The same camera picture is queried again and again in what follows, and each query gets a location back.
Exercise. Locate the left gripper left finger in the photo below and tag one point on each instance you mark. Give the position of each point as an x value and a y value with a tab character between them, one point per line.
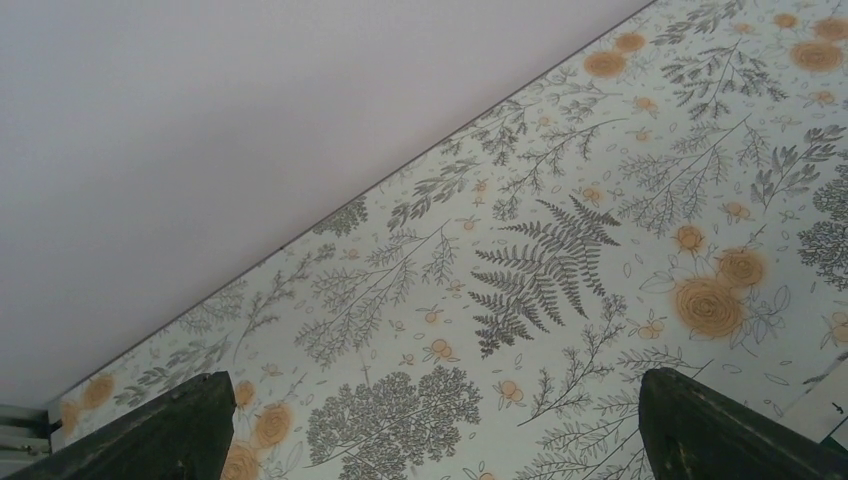
185	433

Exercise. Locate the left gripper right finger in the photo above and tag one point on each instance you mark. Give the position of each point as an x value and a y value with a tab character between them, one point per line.
690	431

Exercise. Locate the green white chess board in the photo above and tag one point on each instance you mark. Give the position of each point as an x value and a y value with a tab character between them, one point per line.
820	414

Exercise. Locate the floral table mat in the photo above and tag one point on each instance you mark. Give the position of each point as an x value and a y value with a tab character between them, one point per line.
673	195

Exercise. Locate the aluminium rail frame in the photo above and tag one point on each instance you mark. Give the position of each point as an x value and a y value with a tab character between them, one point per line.
25	437

